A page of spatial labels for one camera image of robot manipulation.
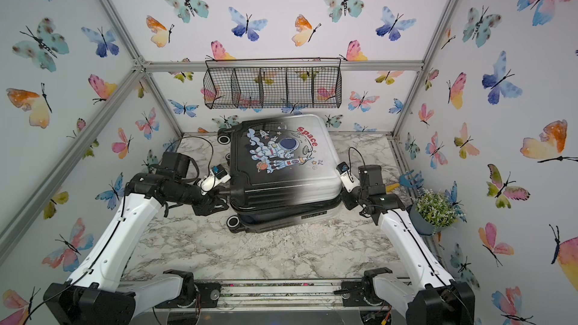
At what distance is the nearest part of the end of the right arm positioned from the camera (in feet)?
1.82

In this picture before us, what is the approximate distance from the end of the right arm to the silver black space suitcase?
6 centimetres

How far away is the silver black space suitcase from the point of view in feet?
2.37
